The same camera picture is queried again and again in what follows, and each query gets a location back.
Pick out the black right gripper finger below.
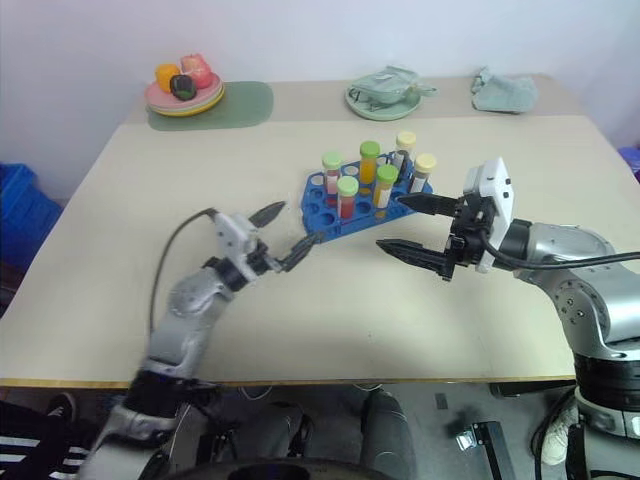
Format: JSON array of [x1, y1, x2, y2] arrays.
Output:
[[398, 192, 464, 219], [375, 238, 454, 284]]

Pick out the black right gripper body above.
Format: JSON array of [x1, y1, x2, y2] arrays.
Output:
[[442, 194, 496, 272]]

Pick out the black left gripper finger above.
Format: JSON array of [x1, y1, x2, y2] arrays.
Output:
[[248, 200, 287, 229], [277, 230, 321, 274]]

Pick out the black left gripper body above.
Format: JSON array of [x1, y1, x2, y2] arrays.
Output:
[[247, 238, 286, 276]]

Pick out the brown tube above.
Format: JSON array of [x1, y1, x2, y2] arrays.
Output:
[[409, 153, 438, 195]]

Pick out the labelled yellow tube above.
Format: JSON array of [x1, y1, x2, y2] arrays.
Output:
[[373, 164, 400, 214]]

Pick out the blue test tube rack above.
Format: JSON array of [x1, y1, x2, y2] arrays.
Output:
[[298, 157, 435, 244]]

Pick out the grey tube, pale yellow cap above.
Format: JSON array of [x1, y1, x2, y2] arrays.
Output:
[[393, 131, 418, 174]]

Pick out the orange tube, green cap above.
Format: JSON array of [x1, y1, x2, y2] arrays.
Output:
[[358, 140, 382, 186]]

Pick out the pale green plate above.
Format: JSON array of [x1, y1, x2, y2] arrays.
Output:
[[344, 82, 424, 121]]

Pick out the green placemat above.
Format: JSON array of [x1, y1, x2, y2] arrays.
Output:
[[147, 80, 275, 132]]

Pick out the yellow plate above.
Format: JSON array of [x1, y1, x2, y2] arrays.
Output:
[[148, 97, 226, 119]]

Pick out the pale green cloth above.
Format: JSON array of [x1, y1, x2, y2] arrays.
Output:
[[469, 67, 539, 114]]

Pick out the black and green toy fruit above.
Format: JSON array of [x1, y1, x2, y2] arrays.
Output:
[[168, 74, 197, 101]]

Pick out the pink toy peach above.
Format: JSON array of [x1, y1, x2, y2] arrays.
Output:
[[179, 53, 211, 90]]

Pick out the pink plate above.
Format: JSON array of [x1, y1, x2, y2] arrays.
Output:
[[144, 74, 225, 106]]

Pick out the orange toy fruit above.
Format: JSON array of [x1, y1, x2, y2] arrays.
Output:
[[154, 63, 180, 94]]

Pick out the dark rounded shape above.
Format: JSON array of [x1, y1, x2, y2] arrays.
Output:
[[359, 389, 416, 474]]

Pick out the blue purple plastic basket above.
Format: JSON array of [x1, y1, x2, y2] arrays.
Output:
[[617, 144, 640, 181]]

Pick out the white sneaker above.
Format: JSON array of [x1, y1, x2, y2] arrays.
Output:
[[539, 399, 581, 466]]

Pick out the blue plastic crate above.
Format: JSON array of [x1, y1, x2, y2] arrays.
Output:
[[0, 162, 64, 274]]

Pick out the black white striped garment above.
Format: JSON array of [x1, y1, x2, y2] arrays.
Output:
[[0, 399, 91, 480]]

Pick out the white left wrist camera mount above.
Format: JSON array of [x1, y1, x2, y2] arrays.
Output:
[[215, 212, 269, 281]]

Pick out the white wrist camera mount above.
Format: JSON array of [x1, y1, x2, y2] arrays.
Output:
[[215, 212, 269, 281], [462, 157, 515, 275]]

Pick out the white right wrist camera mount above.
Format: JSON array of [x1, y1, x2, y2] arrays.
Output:
[[462, 157, 515, 275]]

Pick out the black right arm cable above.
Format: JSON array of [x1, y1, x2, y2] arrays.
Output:
[[479, 229, 640, 274]]

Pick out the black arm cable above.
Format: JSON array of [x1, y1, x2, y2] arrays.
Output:
[[479, 229, 640, 274], [149, 208, 221, 331]]

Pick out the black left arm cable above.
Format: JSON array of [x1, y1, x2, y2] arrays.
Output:
[[149, 208, 221, 331]]

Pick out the thin black cable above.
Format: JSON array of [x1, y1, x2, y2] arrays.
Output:
[[529, 389, 576, 466]]

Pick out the black metal bracket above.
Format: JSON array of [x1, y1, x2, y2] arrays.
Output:
[[447, 419, 516, 480]]

